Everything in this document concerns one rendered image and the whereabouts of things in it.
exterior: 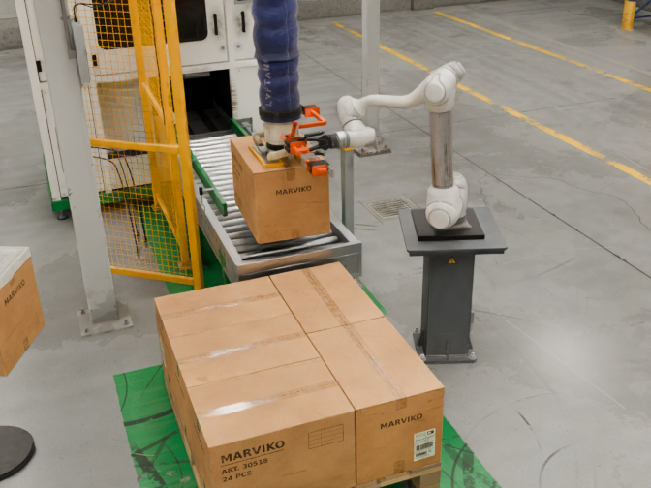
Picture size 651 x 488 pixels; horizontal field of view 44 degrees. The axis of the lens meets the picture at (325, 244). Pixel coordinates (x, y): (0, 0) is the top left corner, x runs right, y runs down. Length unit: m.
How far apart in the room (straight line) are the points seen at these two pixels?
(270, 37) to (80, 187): 1.38
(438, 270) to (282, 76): 1.27
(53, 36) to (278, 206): 1.42
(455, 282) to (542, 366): 0.69
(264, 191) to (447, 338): 1.27
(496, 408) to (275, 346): 1.22
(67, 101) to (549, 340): 2.95
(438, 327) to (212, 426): 1.62
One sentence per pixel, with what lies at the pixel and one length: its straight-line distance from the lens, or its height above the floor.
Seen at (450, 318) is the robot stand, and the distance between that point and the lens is 4.40.
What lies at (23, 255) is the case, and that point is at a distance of 3.69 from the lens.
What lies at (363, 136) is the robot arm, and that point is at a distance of 4.13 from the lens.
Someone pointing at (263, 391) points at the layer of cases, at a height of 0.54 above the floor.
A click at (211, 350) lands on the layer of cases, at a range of 3.68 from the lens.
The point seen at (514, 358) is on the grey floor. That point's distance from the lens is 4.60.
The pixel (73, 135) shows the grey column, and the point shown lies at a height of 1.19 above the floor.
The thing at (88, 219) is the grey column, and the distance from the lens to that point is 4.73.
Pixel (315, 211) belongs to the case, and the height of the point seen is 0.81.
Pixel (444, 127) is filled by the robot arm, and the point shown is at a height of 1.37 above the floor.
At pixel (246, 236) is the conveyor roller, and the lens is 4.70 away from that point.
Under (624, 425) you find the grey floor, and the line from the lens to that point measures 4.27.
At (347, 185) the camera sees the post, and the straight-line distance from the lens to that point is 4.87.
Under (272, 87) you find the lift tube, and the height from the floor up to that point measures 1.47.
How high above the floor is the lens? 2.58
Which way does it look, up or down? 27 degrees down
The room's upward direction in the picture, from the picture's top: 1 degrees counter-clockwise
